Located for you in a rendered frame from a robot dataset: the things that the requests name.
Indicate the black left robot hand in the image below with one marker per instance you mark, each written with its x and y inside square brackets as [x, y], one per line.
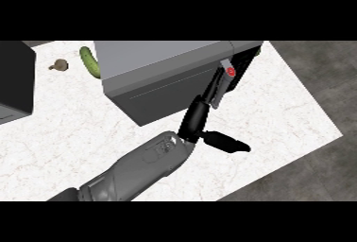
[194, 116]

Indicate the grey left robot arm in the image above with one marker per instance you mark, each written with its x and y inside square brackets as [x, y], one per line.
[138, 167]

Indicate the grey microwave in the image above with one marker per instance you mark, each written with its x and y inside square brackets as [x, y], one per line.
[153, 66]

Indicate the green cucumber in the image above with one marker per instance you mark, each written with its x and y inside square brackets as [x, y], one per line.
[88, 61]

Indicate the brown mushroom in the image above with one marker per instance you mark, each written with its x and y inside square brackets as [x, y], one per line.
[59, 65]

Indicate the black box appliance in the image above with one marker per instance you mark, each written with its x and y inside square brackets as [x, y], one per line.
[16, 75]

